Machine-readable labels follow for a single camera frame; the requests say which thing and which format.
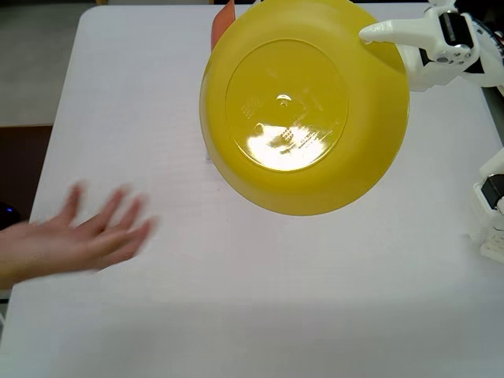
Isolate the white gripper with motor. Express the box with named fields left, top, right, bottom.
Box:
left=358, top=8, right=489, bottom=94

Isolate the yellow plastic plate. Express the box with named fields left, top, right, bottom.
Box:
left=198, top=0, right=411, bottom=217

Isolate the person's bare forearm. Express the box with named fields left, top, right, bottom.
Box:
left=0, top=224, right=40, bottom=291

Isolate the person's bare hand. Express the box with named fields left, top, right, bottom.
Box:
left=23, top=183, right=158, bottom=276

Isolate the orange plastic plate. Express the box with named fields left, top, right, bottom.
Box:
left=211, top=0, right=237, bottom=52

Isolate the dark brown wooden furniture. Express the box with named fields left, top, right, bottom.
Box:
left=0, top=124, right=54, bottom=233

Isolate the black device with blue light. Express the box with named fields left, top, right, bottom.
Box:
left=0, top=201, right=20, bottom=232

